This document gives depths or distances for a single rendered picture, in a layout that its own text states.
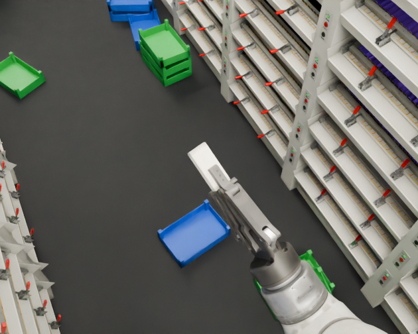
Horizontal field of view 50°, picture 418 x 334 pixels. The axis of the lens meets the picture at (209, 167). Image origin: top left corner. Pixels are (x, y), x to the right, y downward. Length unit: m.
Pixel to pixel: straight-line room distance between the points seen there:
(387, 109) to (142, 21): 2.16
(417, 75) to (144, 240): 1.45
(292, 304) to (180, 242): 1.60
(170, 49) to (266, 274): 2.32
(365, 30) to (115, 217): 1.49
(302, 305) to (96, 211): 1.82
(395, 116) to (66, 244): 1.61
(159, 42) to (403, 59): 1.78
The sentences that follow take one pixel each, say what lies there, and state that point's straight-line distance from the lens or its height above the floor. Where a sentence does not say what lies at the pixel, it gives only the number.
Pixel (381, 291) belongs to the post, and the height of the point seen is 0.17.
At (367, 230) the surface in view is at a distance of 2.02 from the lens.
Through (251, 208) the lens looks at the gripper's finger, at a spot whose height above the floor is 1.49.
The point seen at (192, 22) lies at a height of 0.17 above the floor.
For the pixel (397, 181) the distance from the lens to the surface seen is 1.70.
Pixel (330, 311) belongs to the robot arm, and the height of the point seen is 1.40.
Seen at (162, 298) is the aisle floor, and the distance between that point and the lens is 2.18.
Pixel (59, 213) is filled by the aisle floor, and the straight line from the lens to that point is 2.47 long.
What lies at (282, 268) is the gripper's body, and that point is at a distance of 0.69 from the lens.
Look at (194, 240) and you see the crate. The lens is 2.27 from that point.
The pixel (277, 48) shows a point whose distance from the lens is 2.05.
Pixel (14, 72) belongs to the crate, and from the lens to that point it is 3.22.
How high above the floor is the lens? 2.06
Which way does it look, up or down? 56 degrees down
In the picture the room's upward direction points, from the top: straight up
